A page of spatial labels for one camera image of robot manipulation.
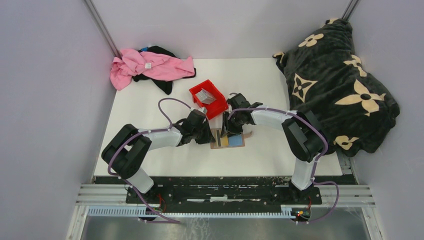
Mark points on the red plastic bin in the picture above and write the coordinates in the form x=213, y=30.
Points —
x=214, y=109

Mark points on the stack of credit cards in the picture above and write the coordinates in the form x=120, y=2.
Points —
x=205, y=97

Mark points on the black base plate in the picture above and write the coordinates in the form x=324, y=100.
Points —
x=274, y=189

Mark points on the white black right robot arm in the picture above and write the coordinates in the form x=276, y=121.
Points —
x=304, y=133

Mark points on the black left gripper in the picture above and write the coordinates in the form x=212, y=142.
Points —
x=206, y=139

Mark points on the tan leather card holder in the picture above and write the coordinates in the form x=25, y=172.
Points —
x=235, y=141

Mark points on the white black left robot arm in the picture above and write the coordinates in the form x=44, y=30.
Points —
x=125, y=153

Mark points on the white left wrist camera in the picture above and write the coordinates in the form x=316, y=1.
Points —
x=202, y=110

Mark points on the aluminium rail frame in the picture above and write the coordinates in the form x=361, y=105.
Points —
x=343, y=213

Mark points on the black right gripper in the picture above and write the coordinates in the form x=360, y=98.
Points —
x=227, y=126

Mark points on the black floral blanket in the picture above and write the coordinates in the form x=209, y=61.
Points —
x=324, y=75

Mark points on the pink cloth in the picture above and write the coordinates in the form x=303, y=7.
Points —
x=120, y=74

